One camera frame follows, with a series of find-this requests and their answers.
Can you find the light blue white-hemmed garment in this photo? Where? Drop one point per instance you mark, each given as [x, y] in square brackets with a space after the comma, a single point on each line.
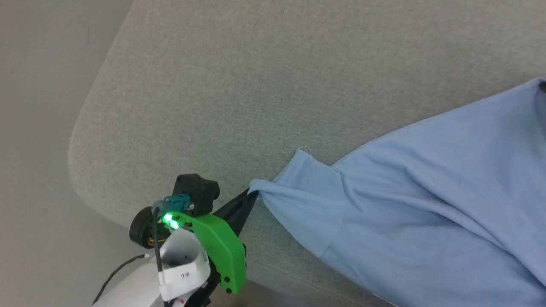
[426, 204]

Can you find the grey fabric sofa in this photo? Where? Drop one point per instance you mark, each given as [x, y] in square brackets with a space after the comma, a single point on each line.
[256, 85]

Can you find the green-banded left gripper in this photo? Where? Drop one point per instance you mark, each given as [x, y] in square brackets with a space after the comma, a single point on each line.
[222, 247]

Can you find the black wrist camera teal connector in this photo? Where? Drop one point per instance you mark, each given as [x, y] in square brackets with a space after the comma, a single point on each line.
[196, 189]

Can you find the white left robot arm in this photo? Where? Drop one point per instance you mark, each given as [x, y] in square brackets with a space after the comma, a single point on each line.
[128, 290]

